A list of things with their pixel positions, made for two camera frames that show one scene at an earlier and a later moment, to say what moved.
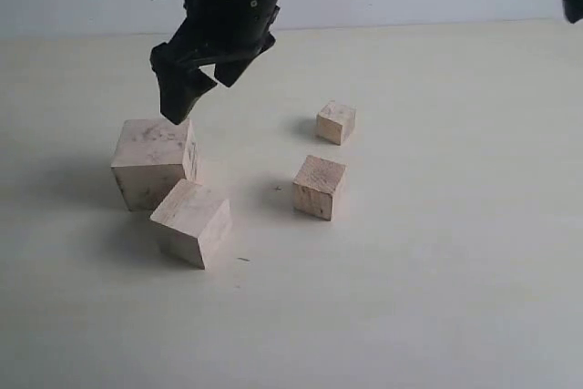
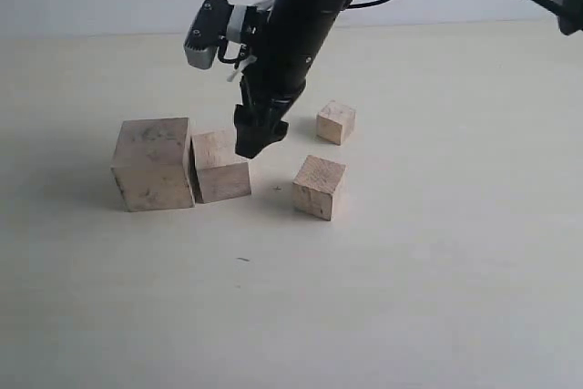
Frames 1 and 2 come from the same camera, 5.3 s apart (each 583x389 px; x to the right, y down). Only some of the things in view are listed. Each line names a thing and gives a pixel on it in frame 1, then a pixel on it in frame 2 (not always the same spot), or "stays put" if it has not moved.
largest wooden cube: x=151 y=159 stays put
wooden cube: x=317 y=187 stays put
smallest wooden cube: x=335 y=123 stays put
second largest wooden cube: x=196 y=211 -> x=217 y=170
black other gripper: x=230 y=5 -> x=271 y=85
